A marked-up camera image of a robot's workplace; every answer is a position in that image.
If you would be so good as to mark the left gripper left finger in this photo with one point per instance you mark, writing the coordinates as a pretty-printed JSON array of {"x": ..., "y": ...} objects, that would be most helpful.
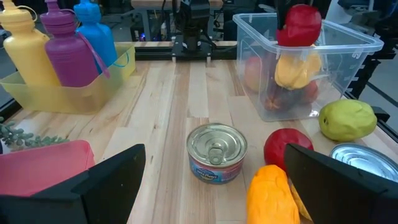
[{"x": 93, "y": 202}]

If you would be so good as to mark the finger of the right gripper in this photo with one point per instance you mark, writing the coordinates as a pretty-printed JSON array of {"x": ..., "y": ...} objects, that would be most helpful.
[{"x": 283, "y": 12}]

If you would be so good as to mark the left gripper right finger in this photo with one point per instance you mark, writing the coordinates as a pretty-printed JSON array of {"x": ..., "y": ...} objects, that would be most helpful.
[{"x": 342, "y": 199}]

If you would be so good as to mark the red toy apple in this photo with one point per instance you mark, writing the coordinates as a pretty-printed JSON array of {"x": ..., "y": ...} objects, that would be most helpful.
[
  {"x": 280, "y": 146},
  {"x": 301, "y": 26}
]

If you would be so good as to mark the yellow toy starfruit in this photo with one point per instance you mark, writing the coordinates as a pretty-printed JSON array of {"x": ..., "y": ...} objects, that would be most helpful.
[{"x": 295, "y": 71}]

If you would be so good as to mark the red plastic bin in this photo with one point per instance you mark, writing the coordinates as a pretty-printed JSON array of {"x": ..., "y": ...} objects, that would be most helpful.
[{"x": 40, "y": 168}]

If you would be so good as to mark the red-orange toy mango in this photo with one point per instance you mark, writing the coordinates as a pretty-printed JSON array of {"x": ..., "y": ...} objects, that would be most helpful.
[{"x": 252, "y": 74}]

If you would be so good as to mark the yellow-orange toy mango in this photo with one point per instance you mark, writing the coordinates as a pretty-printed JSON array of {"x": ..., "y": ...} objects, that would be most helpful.
[{"x": 270, "y": 199}]

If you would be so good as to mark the clear plastic bin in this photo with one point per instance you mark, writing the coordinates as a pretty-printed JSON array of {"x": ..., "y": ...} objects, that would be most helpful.
[{"x": 342, "y": 62}]

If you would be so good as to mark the green toy pear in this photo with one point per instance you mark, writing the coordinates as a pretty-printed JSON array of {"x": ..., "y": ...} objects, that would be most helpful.
[{"x": 345, "y": 119}]

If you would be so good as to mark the dark red toy pomegranate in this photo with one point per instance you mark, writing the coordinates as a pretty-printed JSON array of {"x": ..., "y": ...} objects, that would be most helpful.
[
  {"x": 280, "y": 99},
  {"x": 309, "y": 93}
]

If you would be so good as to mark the purple squeeze bottle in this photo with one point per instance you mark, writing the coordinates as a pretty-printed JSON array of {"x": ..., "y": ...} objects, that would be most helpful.
[{"x": 68, "y": 56}]

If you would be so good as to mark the yellow squeeze bottle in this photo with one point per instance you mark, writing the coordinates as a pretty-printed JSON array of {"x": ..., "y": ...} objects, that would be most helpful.
[{"x": 28, "y": 53}]

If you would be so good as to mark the blue squeeze bottle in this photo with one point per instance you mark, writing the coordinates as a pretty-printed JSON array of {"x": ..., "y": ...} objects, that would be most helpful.
[{"x": 96, "y": 31}]

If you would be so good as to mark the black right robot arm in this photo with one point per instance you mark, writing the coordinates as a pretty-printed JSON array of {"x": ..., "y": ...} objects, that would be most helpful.
[{"x": 194, "y": 18}]

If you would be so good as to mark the tin can with pink label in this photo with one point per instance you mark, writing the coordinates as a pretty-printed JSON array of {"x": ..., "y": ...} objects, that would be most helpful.
[{"x": 367, "y": 158}]

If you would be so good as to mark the small potted succulent plant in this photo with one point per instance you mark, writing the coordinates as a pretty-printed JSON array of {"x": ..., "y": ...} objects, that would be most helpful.
[{"x": 18, "y": 137}]

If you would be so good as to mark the yellow plastic bin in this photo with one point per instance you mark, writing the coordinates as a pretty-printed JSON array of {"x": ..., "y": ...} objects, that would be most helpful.
[{"x": 77, "y": 99}]

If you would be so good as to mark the tin can with pull tab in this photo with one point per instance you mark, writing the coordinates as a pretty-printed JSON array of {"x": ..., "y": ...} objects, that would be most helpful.
[{"x": 216, "y": 149}]

